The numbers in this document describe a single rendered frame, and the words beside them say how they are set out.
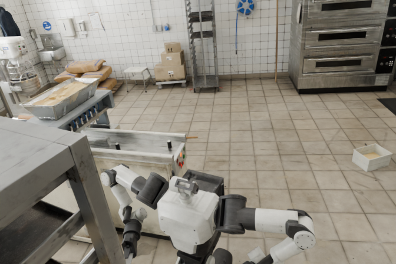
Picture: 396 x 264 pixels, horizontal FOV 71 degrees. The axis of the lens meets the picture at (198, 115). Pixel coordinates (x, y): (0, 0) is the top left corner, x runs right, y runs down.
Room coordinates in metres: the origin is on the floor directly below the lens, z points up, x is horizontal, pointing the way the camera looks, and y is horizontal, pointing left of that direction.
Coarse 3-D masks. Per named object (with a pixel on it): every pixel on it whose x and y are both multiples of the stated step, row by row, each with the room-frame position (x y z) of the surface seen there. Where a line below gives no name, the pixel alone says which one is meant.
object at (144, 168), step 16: (112, 144) 1.94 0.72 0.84; (128, 144) 1.91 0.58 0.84; (144, 144) 1.89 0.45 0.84; (160, 144) 1.87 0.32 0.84; (176, 144) 1.84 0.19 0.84; (96, 160) 1.78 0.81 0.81; (112, 160) 1.73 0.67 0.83; (128, 160) 1.69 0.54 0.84; (144, 176) 1.66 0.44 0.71; (112, 192) 1.76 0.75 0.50; (128, 192) 1.71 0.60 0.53; (112, 208) 1.77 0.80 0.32; (144, 208) 1.67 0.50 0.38; (144, 224) 1.69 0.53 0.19
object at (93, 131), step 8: (88, 128) 2.15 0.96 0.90; (96, 128) 2.13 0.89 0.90; (104, 128) 2.12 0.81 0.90; (112, 136) 2.07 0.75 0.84; (120, 136) 2.05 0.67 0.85; (128, 136) 2.02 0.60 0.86; (136, 136) 2.00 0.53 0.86; (144, 136) 1.98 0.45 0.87; (152, 136) 1.95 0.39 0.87; (160, 136) 1.93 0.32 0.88; (168, 136) 1.91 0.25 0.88; (176, 136) 1.89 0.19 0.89; (184, 136) 1.87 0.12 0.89
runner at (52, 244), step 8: (72, 216) 0.31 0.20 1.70; (80, 216) 0.32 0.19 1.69; (64, 224) 0.29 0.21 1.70; (72, 224) 0.30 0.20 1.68; (80, 224) 0.31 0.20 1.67; (56, 232) 0.28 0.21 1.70; (64, 232) 0.29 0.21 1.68; (72, 232) 0.30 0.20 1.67; (48, 240) 0.27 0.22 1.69; (56, 240) 0.28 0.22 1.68; (64, 240) 0.29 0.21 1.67; (40, 248) 0.26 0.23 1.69; (48, 248) 0.27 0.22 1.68; (56, 248) 0.27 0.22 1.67; (32, 256) 0.25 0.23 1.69; (40, 256) 0.26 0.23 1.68; (48, 256) 0.26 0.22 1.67
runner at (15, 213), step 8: (64, 176) 0.32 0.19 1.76; (48, 184) 0.29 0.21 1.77; (56, 184) 0.30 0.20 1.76; (40, 192) 0.28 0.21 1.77; (48, 192) 0.29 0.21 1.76; (32, 200) 0.27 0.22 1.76; (16, 208) 0.26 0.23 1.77; (24, 208) 0.26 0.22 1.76; (8, 216) 0.25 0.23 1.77; (16, 216) 0.25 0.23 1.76; (0, 224) 0.24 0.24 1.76; (8, 224) 0.24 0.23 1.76
